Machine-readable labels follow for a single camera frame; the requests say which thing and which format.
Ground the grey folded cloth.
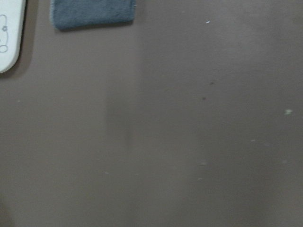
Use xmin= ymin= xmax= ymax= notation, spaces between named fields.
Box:
xmin=50 ymin=0 xmax=136 ymax=30

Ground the white rectangular tray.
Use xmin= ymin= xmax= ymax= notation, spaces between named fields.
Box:
xmin=0 ymin=0 xmax=26 ymax=73

